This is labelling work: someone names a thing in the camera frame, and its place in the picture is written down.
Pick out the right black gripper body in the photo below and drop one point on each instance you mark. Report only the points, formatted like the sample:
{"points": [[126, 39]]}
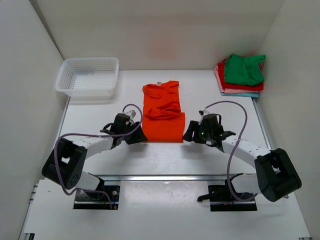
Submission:
{"points": [[201, 134]]}

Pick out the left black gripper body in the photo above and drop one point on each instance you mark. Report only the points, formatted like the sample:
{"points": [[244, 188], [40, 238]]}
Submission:
{"points": [[134, 137]]}

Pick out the orange t shirt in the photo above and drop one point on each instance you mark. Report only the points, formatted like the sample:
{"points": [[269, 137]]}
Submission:
{"points": [[163, 120]]}

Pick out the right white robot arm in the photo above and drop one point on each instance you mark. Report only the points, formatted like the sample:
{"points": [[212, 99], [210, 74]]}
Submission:
{"points": [[275, 176]]}

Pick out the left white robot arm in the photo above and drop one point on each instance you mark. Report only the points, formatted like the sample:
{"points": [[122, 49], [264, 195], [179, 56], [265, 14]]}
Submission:
{"points": [[65, 164]]}

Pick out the pink folded t shirt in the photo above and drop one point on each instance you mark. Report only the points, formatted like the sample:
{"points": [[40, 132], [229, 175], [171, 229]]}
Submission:
{"points": [[230, 90]]}

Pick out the light blue folded t shirt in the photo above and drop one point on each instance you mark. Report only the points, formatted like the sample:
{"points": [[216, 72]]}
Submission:
{"points": [[245, 94]]}

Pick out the red folded t shirt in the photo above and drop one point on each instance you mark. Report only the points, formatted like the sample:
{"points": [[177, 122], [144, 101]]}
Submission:
{"points": [[247, 88]]}

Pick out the green folded t shirt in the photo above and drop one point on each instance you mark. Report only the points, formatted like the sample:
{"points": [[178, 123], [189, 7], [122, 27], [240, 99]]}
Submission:
{"points": [[244, 70]]}

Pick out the white plastic basket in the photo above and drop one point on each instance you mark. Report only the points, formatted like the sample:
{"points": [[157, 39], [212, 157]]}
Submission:
{"points": [[88, 77]]}

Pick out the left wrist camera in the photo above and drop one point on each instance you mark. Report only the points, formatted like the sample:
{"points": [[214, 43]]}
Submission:
{"points": [[131, 114]]}

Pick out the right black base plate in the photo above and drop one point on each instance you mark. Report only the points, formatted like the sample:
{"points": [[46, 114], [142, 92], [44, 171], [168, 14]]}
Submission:
{"points": [[221, 200]]}

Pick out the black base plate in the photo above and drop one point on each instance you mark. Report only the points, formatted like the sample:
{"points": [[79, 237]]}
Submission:
{"points": [[99, 201], [221, 200]]}

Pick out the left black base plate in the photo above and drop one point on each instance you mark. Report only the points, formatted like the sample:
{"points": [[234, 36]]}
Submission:
{"points": [[99, 201]]}

